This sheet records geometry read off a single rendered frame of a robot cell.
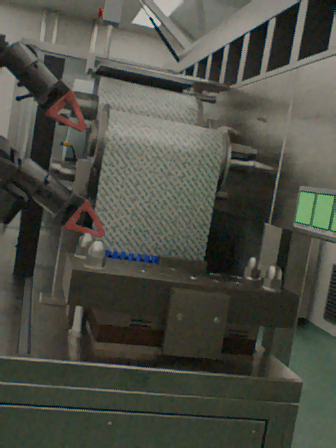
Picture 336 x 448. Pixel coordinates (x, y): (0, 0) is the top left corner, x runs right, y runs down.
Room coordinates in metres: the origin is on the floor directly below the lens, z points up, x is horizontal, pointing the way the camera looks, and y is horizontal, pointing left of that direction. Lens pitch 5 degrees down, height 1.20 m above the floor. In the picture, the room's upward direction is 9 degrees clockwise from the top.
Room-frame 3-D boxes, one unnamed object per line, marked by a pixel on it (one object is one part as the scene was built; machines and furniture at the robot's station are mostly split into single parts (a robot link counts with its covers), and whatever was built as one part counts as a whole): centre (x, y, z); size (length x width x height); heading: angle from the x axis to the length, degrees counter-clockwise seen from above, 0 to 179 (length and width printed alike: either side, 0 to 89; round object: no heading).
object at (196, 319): (0.93, -0.07, 0.96); 0.10 x 0.03 x 0.11; 104
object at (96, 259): (0.93, 0.11, 1.05); 0.04 x 0.04 x 0.04
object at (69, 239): (1.17, 0.21, 1.05); 0.06 x 0.05 x 0.31; 104
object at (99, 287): (1.02, -0.03, 1.00); 0.40 x 0.16 x 0.06; 104
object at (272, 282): (1.01, -0.20, 1.05); 0.04 x 0.04 x 0.04
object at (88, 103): (1.39, 0.25, 1.33); 0.06 x 0.06 x 0.06; 14
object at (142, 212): (1.12, 0.03, 1.11); 0.23 x 0.01 x 0.18; 104
